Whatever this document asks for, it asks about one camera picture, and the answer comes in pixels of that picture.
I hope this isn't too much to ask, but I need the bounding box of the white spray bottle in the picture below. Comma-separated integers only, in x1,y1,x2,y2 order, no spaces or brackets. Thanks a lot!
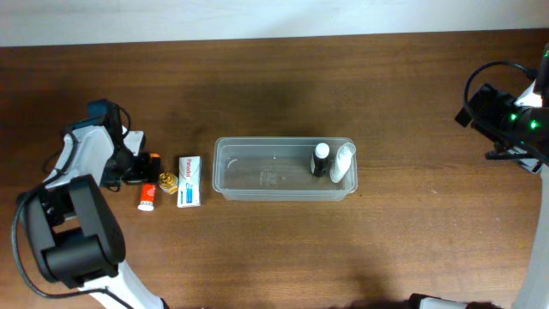
329,142,356,184

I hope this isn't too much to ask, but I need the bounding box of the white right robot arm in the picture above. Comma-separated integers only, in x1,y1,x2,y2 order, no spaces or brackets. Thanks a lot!
500,46,548,309

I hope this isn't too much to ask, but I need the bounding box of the white Panadol box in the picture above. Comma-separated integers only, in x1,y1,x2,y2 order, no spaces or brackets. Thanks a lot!
177,156,202,208

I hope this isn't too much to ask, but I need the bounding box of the small gold-lid balm jar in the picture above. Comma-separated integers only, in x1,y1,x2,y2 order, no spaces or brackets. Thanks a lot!
159,172,178,195

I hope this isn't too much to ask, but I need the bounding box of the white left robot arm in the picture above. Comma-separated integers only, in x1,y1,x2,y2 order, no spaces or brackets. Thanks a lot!
10,117,167,308

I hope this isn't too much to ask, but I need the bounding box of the orange tablet tube white cap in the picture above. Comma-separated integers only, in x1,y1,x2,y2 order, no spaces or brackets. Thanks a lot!
137,180,158,211

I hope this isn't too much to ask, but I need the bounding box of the dark bottle white cap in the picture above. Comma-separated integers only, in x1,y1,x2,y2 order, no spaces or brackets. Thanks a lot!
311,142,329,177

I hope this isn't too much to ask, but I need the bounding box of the clear plastic container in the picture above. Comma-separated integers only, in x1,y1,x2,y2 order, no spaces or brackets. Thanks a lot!
212,136,359,202

